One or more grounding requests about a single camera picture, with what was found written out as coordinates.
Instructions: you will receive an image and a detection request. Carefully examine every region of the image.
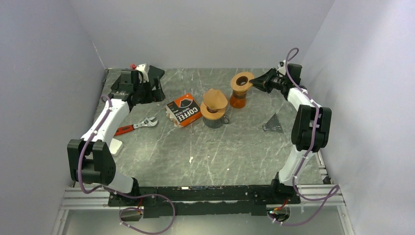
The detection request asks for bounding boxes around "red handled adjustable wrench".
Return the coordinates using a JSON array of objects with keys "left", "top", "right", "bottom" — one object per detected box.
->
[{"left": 114, "top": 117, "right": 158, "bottom": 136}]

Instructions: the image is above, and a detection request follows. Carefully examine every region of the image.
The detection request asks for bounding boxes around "white small device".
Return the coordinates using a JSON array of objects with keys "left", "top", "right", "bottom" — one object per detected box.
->
[{"left": 109, "top": 138, "right": 124, "bottom": 156}]

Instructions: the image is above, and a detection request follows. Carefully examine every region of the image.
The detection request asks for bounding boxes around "orange glass with wooden band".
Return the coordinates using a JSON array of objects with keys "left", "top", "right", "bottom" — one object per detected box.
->
[{"left": 230, "top": 90, "right": 247, "bottom": 109}]

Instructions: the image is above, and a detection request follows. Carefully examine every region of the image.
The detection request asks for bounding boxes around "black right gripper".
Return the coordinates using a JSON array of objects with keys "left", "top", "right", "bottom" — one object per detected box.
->
[{"left": 249, "top": 68, "right": 287, "bottom": 94}]

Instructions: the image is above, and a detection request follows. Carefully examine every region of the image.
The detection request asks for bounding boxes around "orange coffee filter box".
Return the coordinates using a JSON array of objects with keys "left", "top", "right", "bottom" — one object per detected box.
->
[{"left": 165, "top": 93, "right": 202, "bottom": 128}]

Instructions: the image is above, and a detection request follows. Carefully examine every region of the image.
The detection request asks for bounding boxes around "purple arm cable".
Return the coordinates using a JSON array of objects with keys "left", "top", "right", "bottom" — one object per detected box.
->
[
  {"left": 267, "top": 47, "right": 340, "bottom": 227},
  {"left": 77, "top": 94, "right": 176, "bottom": 235}
]

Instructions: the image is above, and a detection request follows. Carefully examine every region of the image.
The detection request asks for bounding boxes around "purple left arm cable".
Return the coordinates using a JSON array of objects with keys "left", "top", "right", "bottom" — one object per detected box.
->
[{"left": 77, "top": 94, "right": 176, "bottom": 235}]

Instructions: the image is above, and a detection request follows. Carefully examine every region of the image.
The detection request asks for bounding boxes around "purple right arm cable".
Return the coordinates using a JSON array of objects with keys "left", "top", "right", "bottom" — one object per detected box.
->
[{"left": 267, "top": 47, "right": 340, "bottom": 227}]

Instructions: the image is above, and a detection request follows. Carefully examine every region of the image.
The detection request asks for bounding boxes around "grey glass pitcher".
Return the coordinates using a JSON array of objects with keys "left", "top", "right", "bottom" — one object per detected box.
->
[{"left": 203, "top": 115, "right": 230, "bottom": 129}]

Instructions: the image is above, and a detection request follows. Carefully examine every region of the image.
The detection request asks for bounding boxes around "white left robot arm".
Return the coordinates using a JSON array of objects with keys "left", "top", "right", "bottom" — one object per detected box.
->
[{"left": 67, "top": 64, "right": 165, "bottom": 206}]

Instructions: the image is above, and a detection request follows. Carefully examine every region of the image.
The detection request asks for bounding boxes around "wooden dripper ring holder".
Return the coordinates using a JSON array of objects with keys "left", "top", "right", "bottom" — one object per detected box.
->
[{"left": 200, "top": 102, "right": 226, "bottom": 120}]

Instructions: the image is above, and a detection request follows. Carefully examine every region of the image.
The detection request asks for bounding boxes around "brown paper coffee filter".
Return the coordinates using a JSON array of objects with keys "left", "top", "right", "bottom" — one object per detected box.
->
[{"left": 203, "top": 89, "right": 228, "bottom": 110}]

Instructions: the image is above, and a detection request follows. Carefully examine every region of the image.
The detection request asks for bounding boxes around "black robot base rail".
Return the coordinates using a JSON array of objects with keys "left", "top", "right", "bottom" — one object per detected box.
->
[{"left": 108, "top": 182, "right": 300, "bottom": 218}]

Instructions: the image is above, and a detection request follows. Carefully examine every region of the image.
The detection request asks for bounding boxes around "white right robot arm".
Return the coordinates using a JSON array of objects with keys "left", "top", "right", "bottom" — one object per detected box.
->
[{"left": 250, "top": 62, "right": 332, "bottom": 187}]

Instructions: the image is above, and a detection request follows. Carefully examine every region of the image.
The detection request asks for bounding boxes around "black network switch box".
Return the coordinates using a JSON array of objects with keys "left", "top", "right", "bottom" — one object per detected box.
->
[{"left": 111, "top": 77, "right": 120, "bottom": 93}]

